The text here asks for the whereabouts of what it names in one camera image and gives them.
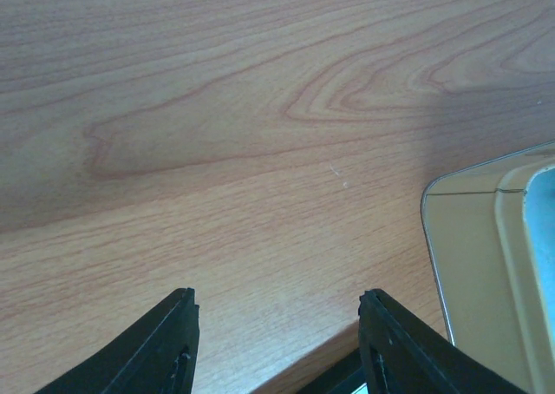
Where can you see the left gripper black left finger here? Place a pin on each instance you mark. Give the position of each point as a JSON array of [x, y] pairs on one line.
[[156, 354]]

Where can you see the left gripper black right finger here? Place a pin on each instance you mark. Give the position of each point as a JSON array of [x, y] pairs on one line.
[[402, 354]]

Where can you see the black white chess board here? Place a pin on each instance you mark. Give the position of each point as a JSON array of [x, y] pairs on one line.
[[345, 376]]

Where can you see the gold metal tin box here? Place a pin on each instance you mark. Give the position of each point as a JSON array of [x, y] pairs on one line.
[[490, 235]]

